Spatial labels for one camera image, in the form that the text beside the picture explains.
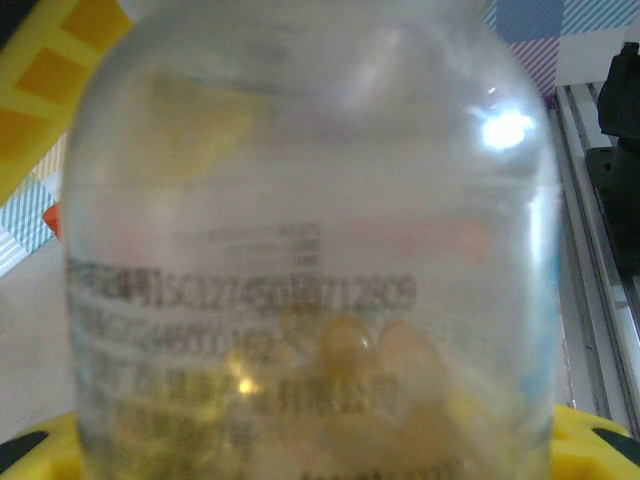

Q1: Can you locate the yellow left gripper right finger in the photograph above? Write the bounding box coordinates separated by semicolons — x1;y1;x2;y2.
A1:
552;404;640;480

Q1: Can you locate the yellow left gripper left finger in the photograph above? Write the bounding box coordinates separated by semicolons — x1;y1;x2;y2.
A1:
0;412;85;480

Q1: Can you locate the orange plastic pill bottle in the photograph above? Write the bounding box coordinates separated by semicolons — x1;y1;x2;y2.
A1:
42;204;65;237

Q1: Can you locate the clear glass pill bottle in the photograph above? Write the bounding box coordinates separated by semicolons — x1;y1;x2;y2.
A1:
57;0;562;480

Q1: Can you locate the yellow gel capsule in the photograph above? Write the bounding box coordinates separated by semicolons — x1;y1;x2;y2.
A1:
319;314;375;381

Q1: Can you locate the aluminium mounting rail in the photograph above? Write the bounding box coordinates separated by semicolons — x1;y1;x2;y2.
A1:
549;82;640;436

